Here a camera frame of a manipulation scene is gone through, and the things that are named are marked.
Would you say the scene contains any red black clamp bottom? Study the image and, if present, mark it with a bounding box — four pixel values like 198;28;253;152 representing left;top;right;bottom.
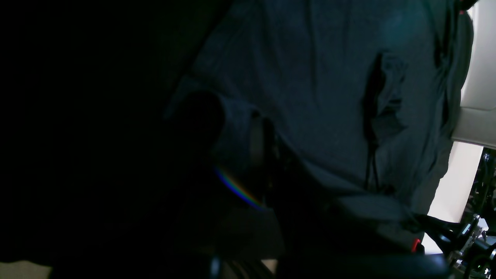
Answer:
411;238;424;254

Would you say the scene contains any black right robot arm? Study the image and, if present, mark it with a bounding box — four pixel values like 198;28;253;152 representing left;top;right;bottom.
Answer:
416;148;496;279

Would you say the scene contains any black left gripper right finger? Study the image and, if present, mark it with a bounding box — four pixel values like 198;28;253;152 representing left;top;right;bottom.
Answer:
250;116;452;279

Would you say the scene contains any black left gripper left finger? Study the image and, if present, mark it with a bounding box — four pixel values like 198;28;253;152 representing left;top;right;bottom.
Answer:
50;91;225;279

